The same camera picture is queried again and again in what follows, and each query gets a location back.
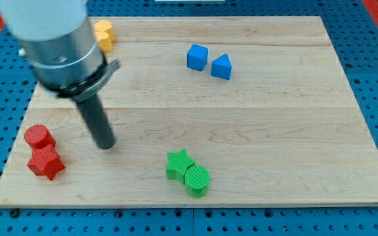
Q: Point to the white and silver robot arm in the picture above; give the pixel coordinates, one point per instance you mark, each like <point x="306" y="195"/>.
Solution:
<point x="57" y="39"/>

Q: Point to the wooden board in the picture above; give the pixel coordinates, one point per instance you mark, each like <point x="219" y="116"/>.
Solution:
<point x="284" y="131"/>

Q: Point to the blue triangle block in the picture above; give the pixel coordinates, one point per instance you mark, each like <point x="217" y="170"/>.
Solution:
<point x="221" y="67"/>

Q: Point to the green star block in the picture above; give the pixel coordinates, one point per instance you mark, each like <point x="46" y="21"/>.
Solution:
<point x="179" y="163"/>

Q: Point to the green cylinder block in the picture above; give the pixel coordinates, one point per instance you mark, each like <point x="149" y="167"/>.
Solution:
<point x="197" y="179"/>

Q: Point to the blue cube block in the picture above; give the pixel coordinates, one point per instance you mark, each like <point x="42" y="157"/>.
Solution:
<point x="196" y="57"/>

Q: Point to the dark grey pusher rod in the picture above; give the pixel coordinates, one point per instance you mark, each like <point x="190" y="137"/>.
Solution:
<point x="97" y="122"/>

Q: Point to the yellow block front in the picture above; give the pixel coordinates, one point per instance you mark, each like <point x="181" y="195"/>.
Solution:
<point x="104" y="41"/>

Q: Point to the yellow block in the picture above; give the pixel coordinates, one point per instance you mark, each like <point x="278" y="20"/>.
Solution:
<point x="106" y="27"/>
<point x="104" y="41"/>

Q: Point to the yellow block rear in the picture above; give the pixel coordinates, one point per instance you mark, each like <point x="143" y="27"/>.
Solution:
<point x="106" y="27"/>

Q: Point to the red star block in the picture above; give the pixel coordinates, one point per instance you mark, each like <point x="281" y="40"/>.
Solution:
<point x="46" y="162"/>

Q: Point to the red cylinder block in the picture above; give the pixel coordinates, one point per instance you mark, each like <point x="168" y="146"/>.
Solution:
<point x="38" y="136"/>

